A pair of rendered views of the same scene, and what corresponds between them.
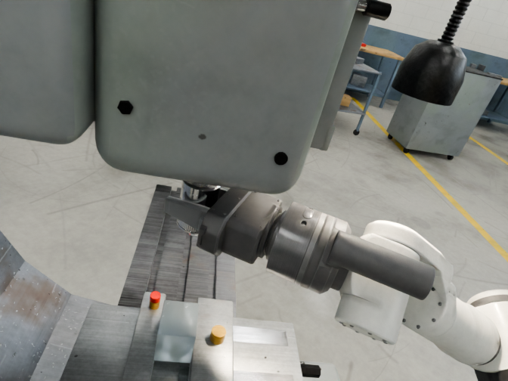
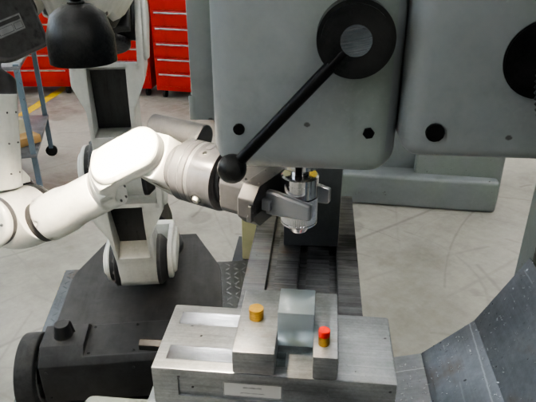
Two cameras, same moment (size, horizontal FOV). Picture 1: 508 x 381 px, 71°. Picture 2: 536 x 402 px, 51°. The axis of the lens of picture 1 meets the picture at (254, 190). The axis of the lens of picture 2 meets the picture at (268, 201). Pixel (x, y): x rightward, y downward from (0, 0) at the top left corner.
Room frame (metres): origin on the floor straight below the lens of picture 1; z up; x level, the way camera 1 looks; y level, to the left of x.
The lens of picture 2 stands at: (0.99, 0.21, 1.55)
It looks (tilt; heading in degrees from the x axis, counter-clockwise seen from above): 27 degrees down; 197
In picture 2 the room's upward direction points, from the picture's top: straight up
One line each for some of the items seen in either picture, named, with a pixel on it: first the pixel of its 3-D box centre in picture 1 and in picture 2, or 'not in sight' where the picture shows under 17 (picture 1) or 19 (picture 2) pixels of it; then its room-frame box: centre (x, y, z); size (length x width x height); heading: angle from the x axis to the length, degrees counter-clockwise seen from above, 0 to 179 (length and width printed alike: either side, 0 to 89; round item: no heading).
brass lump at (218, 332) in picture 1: (218, 334); (256, 313); (0.35, 0.00, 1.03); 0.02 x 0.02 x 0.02
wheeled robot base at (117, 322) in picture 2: not in sight; (144, 281); (-0.22, -0.54, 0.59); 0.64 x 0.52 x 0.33; 22
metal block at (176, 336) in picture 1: (177, 331); (296, 317); (0.34, 0.06, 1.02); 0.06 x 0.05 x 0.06; 11
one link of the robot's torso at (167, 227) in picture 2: not in sight; (143, 250); (-0.25, -0.55, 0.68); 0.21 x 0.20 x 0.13; 22
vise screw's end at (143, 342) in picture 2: (308, 370); (152, 344); (0.38, -0.16, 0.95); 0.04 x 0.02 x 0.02; 101
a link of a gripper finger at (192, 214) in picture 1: (186, 214); (309, 189); (0.34, 0.07, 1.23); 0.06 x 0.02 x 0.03; 76
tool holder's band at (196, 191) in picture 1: (202, 182); (300, 177); (0.37, 0.06, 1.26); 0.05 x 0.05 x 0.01
